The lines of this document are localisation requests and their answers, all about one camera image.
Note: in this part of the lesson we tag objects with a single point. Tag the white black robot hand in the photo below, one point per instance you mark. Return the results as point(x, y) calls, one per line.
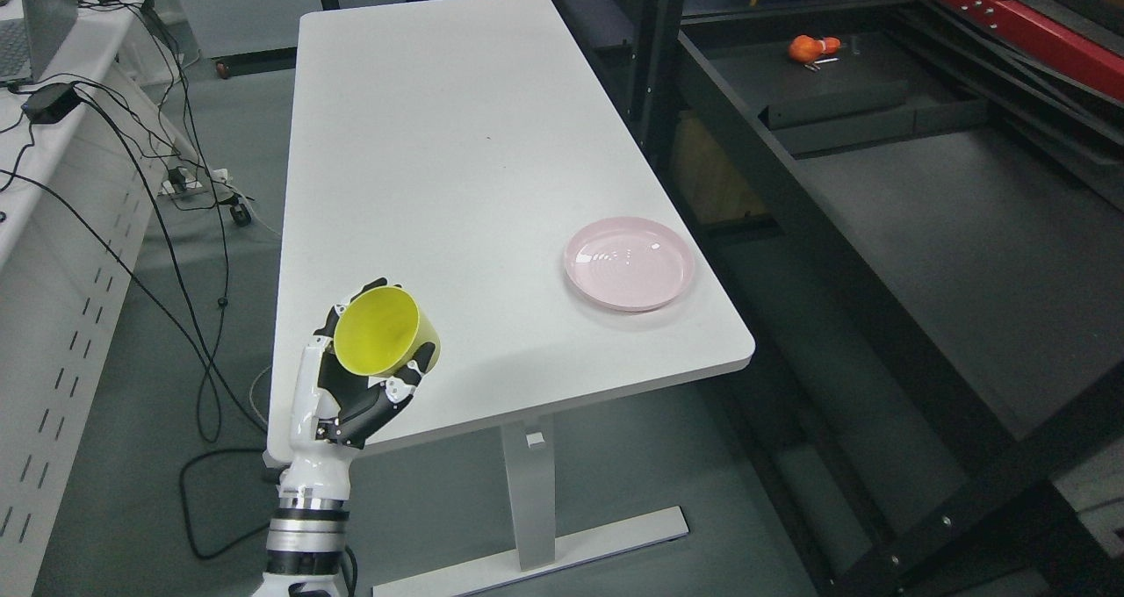
point(335, 412)

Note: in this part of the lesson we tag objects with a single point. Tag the yellow plastic cup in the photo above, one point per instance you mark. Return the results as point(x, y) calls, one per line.
point(382, 329)

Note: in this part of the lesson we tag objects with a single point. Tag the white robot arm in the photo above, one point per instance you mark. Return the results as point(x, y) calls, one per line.
point(306, 548)

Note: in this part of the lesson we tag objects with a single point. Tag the orange object on shelf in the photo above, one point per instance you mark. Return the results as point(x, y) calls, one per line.
point(805, 49)

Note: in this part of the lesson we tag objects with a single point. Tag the black metal shelf rack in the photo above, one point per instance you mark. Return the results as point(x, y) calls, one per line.
point(923, 231)

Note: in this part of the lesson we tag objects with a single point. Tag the white power strip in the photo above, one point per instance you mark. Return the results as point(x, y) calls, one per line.
point(183, 182)

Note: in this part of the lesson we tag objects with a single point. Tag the white table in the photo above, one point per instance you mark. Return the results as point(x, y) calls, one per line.
point(454, 147)

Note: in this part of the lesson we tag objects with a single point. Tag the pink plastic plate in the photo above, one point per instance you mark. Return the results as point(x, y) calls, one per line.
point(629, 264)

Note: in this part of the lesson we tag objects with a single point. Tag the white side desk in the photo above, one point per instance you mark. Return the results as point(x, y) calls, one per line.
point(74, 221)

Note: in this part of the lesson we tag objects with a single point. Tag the grey laptop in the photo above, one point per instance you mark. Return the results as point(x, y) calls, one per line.
point(31, 42)

